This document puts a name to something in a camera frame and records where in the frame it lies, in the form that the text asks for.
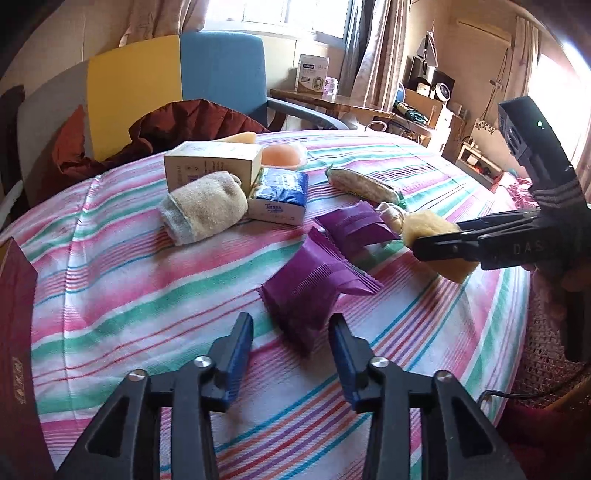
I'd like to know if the yellow sponge block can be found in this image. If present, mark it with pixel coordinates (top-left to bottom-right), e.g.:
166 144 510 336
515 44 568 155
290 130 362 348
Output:
401 210 479 284

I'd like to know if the purple snack packet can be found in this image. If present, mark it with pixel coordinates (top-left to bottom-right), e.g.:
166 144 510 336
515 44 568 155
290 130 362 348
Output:
314 201 400 259
259 228 383 356

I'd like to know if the blue Tempo tissue pack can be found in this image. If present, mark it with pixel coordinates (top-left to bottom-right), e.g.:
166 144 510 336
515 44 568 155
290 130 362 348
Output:
246 167 308 226

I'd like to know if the peach silicone cup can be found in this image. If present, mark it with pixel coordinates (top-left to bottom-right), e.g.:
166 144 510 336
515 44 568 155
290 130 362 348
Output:
262 143 308 170

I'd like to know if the cream cardboard box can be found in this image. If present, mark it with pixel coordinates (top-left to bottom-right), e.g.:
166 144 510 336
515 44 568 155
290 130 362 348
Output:
163 141 263 195

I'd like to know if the person's right hand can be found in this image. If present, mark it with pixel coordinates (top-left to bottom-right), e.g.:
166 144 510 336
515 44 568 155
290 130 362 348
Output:
523 262 591 294

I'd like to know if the wooden shelf unit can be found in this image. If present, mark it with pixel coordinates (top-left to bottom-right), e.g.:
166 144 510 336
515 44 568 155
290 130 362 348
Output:
455 118 505 189

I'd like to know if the dark red gift box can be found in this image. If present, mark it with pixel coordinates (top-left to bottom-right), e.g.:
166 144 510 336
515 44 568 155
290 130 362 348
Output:
0 238 55 479

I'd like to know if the small clear plastic bottle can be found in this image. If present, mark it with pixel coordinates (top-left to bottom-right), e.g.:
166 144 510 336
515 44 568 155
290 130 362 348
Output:
376 202 407 235

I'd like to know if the striped fabric pouch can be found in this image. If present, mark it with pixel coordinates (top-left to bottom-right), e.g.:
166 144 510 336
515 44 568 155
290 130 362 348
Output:
325 166 406 208

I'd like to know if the striped bed sheet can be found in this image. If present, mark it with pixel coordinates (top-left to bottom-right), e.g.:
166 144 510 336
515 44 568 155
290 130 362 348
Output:
5 156 530 479

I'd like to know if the wooden desk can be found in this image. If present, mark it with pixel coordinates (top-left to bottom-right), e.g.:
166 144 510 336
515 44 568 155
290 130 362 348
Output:
270 89 435 137

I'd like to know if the curtain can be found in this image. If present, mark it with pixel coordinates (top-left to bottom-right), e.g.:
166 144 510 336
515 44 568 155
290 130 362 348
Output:
339 0 411 110

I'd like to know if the rolled beige towel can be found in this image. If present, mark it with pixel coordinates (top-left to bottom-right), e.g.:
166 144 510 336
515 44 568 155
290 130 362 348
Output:
158 171 249 246

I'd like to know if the white product box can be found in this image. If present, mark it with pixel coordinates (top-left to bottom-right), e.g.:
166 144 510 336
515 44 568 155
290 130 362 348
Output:
294 54 329 95

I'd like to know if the dark red jacket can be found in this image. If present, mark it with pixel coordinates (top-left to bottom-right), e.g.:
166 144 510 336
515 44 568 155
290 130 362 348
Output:
37 99 269 203

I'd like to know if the grey yellow blue armchair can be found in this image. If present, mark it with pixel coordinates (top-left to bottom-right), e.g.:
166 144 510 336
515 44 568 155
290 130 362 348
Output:
16 31 346 206

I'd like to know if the black cable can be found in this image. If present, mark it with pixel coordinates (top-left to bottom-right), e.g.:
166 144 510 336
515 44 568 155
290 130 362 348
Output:
476 389 555 409

